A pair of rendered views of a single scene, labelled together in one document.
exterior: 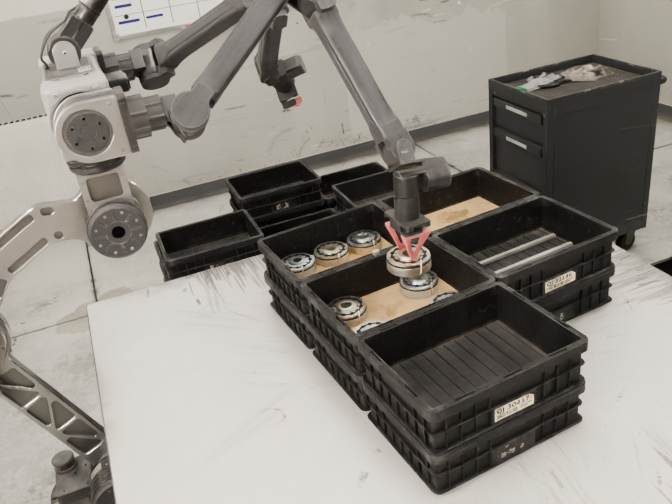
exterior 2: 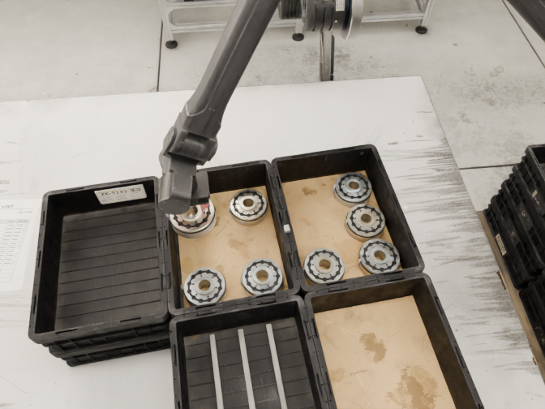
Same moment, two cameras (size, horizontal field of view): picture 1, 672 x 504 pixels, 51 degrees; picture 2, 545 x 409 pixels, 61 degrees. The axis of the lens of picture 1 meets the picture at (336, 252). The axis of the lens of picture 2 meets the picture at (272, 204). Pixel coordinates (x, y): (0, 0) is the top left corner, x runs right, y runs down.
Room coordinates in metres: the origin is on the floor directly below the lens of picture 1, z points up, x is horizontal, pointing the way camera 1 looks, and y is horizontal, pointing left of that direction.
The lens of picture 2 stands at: (1.73, -0.67, 1.90)
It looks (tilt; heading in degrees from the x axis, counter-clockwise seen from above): 56 degrees down; 103
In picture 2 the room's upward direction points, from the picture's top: straight up
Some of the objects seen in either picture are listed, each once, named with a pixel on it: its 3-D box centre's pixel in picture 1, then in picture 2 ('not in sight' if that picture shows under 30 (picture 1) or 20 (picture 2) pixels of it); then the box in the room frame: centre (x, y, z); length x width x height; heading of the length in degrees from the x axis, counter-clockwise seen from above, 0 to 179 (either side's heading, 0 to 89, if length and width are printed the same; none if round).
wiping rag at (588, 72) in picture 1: (586, 71); not in sight; (3.19, -1.27, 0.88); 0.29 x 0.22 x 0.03; 108
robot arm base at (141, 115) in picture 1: (142, 115); not in sight; (1.40, 0.35, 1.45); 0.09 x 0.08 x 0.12; 18
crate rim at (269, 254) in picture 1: (340, 241); (341, 212); (1.76, -0.02, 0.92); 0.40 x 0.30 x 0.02; 114
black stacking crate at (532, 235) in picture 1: (522, 253); (251, 405); (1.64, -0.50, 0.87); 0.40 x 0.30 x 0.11; 114
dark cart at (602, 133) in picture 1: (568, 167); not in sight; (3.10, -1.17, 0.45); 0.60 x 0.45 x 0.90; 108
